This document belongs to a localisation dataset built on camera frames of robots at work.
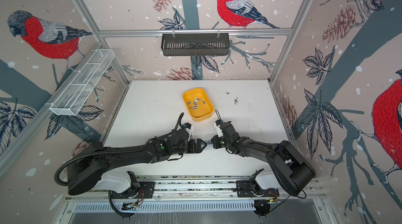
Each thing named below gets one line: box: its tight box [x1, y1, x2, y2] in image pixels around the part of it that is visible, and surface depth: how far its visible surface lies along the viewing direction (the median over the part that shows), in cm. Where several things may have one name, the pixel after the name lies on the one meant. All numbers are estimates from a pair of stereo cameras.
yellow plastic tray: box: [183, 87, 215, 122], surface depth 110 cm
